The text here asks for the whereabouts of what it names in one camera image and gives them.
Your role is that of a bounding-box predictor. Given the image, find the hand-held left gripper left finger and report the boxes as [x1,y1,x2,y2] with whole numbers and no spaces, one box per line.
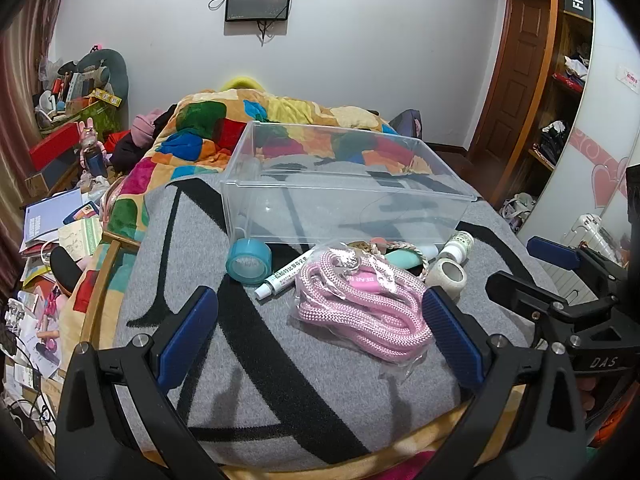
[55,285,226,480]

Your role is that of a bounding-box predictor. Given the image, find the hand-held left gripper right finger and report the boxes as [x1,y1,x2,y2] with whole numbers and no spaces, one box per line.
[422,285,590,480]

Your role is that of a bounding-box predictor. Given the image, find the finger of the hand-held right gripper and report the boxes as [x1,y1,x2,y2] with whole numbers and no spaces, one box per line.
[526,236,626,282]
[485,270,623,333]

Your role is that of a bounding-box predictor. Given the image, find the pink rope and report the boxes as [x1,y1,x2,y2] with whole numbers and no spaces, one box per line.
[287,245,441,382]

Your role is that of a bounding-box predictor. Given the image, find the clear plastic storage box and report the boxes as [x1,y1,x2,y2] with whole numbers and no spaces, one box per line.
[221,121,476,252]

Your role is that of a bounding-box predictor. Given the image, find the cream white tape roll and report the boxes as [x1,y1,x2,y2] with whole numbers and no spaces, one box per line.
[425,258,469,304]

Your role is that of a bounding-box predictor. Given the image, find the white handbag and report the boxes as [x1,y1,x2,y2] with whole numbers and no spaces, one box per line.
[501,192,539,232]

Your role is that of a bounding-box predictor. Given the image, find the grey blanket with black letter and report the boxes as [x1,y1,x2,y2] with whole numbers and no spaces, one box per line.
[112,160,560,477]

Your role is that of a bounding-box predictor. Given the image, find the mint green oval case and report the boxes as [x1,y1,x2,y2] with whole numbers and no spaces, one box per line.
[387,251,441,279]

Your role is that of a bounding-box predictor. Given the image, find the teal tape roll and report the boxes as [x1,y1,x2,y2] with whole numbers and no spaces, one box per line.
[226,238,274,282]

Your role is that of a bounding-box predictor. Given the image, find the white ointment tube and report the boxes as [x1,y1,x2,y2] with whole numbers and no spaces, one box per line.
[254,249,316,299]

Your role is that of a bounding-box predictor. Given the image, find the white wardrobe door with hearts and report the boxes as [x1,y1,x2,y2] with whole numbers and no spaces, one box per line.
[515,0,640,272]

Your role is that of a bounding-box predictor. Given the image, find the wooden wardrobe shelf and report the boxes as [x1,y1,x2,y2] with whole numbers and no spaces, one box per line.
[520,0,597,202]

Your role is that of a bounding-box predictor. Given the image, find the pile of papers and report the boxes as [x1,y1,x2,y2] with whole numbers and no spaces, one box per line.
[20,189,103,273]

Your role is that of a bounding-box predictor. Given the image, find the brown wooden door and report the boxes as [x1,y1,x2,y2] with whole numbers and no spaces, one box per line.
[470,0,557,162]

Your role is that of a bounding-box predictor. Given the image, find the dark clothes pile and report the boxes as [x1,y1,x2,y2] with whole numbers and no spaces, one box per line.
[111,130,152,172]

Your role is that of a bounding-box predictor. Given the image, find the purple bag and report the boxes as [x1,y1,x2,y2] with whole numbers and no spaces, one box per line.
[387,109,424,142]

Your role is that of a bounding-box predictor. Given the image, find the pink rabbit doll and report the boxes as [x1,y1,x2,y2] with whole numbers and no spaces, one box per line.
[77,117,109,177]

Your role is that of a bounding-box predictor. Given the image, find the colourful patchwork blanket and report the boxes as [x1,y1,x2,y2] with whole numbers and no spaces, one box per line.
[72,87,417,322]

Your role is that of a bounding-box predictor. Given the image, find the pink knitted hat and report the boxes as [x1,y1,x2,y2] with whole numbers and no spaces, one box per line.
[131,113,164,147]

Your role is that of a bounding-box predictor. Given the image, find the red box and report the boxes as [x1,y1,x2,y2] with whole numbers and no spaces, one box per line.
[29,122,84,172]

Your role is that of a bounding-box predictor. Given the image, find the green cardboard box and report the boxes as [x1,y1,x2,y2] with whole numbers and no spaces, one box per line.
[65,91,124,137]

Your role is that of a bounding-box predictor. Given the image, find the yellow plush pillow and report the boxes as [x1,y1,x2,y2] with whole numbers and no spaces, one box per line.
[220,76,272,93]

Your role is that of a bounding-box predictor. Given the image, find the grey neck pillow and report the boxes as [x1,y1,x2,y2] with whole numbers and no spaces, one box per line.
[75,49,131,97]

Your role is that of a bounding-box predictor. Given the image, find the brown curtain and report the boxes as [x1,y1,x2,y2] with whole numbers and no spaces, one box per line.
[0,0,72,261]

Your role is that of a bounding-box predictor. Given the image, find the braided cord keychain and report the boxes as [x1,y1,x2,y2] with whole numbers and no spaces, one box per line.
[345,237,432,282]

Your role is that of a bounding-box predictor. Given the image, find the wooden bed frame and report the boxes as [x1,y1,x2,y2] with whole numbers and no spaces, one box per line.
[80,232,142,352]

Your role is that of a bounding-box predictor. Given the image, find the small black wall screen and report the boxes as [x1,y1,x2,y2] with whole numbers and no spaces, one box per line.
[224,0,293,23]

